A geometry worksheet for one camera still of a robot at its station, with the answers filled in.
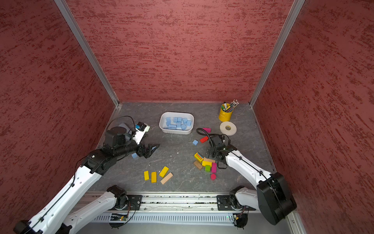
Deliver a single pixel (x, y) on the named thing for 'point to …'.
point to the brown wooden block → (198, 165)
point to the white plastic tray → (177, 123)
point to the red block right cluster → (204, 139)
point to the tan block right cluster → (210, 160)
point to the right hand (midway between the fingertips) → (214, 157)
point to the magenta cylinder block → (213, 177)
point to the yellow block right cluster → (204, 163)
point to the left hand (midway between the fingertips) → (151, 143)
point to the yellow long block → (164, 171)
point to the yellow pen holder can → (224, 115)
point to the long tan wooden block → (166, 178)
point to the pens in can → (228, 107)
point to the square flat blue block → (195, 142)
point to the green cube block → (207, 168)
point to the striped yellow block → (198, 157)
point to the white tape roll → (228, 128)
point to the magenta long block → (214, 167)
